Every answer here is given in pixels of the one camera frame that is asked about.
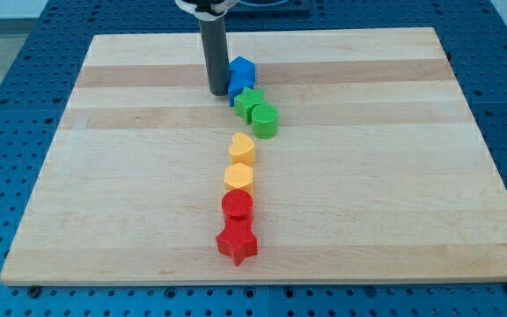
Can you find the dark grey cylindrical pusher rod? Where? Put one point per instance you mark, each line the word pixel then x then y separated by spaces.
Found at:
pixel 214 43

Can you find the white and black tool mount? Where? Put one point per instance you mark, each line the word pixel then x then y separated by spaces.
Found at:
pixel 206 10

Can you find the green circle block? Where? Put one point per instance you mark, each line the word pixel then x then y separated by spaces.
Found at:
pixel 265 121

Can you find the yellow heart block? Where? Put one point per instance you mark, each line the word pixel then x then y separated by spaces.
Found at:
pixel 242 149

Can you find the red circle block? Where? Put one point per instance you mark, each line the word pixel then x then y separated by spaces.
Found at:
pixel 237 204

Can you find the blue cube block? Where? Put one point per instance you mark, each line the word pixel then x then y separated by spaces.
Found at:
pixel 240 66

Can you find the blue angular block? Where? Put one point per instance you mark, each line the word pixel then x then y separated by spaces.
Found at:
pixel 236 86

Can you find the green star block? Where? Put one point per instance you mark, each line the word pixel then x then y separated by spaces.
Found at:
pixel 246 101

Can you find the yellow hexagon block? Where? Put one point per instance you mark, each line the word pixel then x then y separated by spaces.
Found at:
pixel 239 176

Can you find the red star block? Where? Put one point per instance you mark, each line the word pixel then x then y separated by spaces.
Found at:
pixel 237 240

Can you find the light wooden board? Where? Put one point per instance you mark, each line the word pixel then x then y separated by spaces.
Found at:
pixel 378 174

